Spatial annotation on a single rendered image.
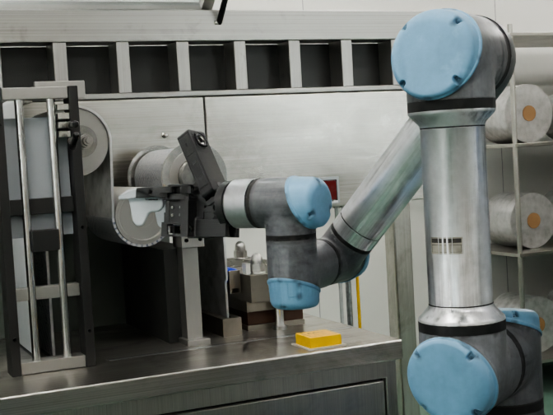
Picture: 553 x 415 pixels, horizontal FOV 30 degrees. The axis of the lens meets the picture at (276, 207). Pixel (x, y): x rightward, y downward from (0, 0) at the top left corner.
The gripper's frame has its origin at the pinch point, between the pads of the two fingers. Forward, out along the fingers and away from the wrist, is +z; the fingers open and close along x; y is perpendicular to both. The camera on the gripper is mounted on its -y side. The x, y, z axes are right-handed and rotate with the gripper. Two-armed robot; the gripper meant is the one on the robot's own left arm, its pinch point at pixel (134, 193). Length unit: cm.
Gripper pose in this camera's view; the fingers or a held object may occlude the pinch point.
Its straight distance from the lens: 169.8
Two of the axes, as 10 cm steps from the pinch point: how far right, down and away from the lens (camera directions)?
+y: -0.2, 10.0, -0.6
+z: -8.4, 0.2, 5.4
